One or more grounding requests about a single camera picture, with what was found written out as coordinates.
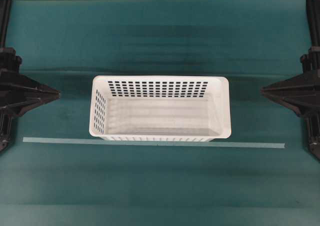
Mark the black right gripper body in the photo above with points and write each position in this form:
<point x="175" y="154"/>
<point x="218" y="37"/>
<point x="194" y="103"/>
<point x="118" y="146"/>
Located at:
<point x="308" y="99"/>

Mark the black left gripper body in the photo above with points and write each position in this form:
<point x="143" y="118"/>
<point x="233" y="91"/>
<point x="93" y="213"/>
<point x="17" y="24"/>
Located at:
<point x="12" y="93"/>

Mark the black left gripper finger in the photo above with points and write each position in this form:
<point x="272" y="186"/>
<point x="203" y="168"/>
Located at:
<point x="39" y="87"/>
<point x="37" y="100"/>

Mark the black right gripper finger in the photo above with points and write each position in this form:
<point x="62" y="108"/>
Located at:
<point x="281" y="102"/>
<point x="284" y="87"/>

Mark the white perforated plastic basket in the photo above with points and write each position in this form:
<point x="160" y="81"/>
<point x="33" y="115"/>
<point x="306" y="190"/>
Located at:
<point x="160" y="108"/>

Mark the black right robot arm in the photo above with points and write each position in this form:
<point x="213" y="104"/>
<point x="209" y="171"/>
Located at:
<point x="310" y="65"/>

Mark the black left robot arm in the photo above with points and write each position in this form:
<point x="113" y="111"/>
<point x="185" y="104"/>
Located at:
<point x="11" y="62"/>

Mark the pale green tape strip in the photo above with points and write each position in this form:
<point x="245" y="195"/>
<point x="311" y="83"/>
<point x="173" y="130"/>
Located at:
<point x="211" y="144"/>

